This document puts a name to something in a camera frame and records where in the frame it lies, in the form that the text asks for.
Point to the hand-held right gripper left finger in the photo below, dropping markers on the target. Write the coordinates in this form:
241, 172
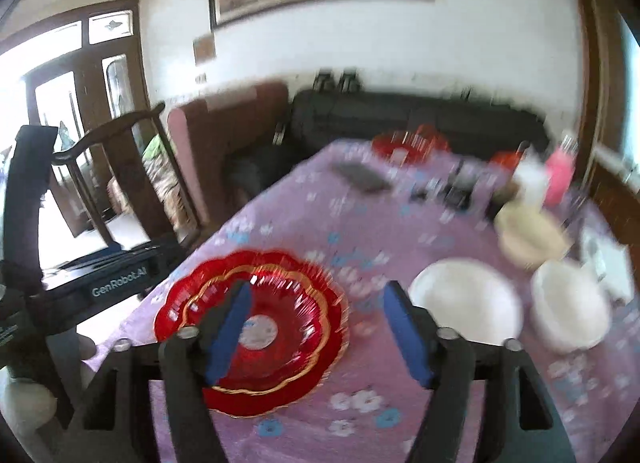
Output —
227, 338

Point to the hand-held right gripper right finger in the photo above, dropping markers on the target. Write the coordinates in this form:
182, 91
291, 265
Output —
405, 338

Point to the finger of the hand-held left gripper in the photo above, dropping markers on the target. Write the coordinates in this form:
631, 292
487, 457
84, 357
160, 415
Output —
115, 283

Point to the red gold-rimmed plate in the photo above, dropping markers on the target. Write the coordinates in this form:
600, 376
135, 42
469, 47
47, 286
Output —
280, 293

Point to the white bowl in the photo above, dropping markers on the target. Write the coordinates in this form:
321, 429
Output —
465, 298
570, 313

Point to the large red scalloped plate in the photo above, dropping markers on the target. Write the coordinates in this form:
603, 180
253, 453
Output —
332, 343

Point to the cream ribbed bowl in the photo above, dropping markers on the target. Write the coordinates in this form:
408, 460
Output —
530, 238

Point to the patterned cushion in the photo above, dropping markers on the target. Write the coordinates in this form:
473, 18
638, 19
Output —
162, 183

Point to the purple floral tablecloth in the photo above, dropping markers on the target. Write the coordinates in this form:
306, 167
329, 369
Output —
350, 223

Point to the black jar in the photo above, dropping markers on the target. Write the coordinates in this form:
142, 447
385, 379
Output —
459, 188

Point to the dark wooden chair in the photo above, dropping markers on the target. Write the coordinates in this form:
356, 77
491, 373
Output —
125, 123

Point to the dark brown jar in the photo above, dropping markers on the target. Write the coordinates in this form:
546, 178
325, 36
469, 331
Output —
502, 200

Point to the maroon armchair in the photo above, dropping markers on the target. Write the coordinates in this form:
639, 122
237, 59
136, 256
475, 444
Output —
210, 143

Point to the small red scalloped plate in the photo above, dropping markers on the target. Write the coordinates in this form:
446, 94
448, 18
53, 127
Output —
395, 147

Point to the white plastic container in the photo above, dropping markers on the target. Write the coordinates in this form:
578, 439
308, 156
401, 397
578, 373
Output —
531, 183

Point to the red plastic bag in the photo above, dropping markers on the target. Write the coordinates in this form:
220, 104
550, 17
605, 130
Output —
435, 135

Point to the red packet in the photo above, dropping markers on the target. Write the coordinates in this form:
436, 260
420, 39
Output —
507, 159

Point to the white paper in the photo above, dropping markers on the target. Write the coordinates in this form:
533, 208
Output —
612, 263

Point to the pink bottle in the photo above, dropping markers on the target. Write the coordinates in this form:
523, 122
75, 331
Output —
560, 178

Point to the black sofa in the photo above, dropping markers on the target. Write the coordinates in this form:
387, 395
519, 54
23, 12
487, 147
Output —
350, 118

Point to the glass panel wooden door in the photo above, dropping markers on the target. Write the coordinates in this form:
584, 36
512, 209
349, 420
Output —
135, 43

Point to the small black device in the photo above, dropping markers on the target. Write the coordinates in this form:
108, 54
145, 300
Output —
349, 80
325, 81

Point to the small wall plaque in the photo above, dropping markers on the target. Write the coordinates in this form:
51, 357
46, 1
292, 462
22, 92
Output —
204, 50

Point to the brown wooden door frame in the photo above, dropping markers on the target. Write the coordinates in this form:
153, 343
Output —
595, 68

